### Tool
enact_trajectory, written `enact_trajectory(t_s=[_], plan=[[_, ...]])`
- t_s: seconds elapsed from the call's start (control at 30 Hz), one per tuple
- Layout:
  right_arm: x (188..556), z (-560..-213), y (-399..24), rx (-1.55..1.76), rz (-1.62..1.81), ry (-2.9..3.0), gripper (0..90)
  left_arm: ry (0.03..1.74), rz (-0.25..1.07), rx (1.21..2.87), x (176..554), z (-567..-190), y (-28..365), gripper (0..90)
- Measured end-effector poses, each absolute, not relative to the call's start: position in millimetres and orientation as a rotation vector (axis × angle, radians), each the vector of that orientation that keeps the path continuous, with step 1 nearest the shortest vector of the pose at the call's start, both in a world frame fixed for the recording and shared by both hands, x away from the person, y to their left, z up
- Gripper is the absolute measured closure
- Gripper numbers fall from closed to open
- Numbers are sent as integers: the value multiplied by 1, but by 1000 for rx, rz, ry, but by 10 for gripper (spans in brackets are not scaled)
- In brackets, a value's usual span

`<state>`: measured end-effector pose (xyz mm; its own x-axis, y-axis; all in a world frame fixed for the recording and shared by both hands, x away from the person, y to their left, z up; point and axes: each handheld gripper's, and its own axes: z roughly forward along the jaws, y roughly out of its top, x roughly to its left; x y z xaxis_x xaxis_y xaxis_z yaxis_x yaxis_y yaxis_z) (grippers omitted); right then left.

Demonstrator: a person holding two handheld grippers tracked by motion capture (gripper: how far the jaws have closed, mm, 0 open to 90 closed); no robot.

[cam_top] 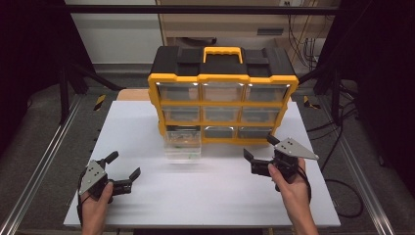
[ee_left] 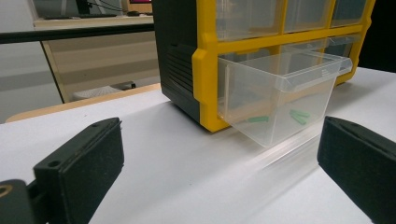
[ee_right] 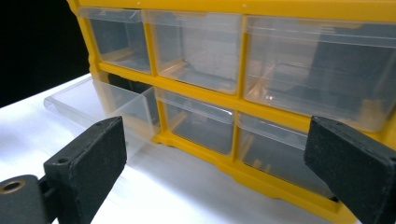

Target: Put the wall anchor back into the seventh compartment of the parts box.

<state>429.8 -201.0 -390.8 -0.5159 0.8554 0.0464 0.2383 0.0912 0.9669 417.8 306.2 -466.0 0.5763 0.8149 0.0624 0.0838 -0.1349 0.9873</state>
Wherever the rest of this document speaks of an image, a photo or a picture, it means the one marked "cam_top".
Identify black frame stand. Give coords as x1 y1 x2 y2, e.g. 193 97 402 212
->
298 63 343 124
58 63 126 125

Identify grid of clear cabinet drawers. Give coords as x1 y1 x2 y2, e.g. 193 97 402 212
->
156 81 292 140

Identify small orange bits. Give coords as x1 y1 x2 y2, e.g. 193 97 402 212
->
175 135 198 145

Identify person's right hand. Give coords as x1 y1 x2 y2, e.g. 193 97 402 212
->
267 158 311 211

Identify yellow and black organizer cabinet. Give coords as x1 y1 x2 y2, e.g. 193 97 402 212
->
147 45 300 146

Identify light wooden table board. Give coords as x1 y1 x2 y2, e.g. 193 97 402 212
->
116 88 152 102

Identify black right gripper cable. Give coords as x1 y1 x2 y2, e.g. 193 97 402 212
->
302 167 313 204

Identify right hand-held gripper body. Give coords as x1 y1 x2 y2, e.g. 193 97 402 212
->
251 137 320 181

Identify small green plastic bits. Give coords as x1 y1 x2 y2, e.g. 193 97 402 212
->
174 146 201 161

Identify aluminium floor rail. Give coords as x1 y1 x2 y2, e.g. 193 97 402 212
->
321 97 396 235
0 94 83 235

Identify person's left hand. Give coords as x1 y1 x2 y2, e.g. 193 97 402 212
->
80 181 115 220

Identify black horizontal frame bar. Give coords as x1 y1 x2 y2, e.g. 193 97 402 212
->
65 4 341 15

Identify clear plastic storage drawer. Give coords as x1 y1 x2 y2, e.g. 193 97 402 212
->
163 125 203 162

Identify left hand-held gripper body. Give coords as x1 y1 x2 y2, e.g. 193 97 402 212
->
77 159 133 205

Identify black looped floor cable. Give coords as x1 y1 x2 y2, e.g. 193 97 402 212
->
323 177 365 219

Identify black curtain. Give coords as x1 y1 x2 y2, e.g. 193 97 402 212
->
317 0 415 192
0 0 96 156

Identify bundle of hanging black cables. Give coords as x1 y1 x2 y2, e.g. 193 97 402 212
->
287 14 320 71

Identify beige wooden desk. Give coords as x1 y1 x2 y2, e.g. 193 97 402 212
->
158 0 341 47

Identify yellow and black tape strip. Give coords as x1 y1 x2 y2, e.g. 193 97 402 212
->
93 94 108 113
302 95 323 111

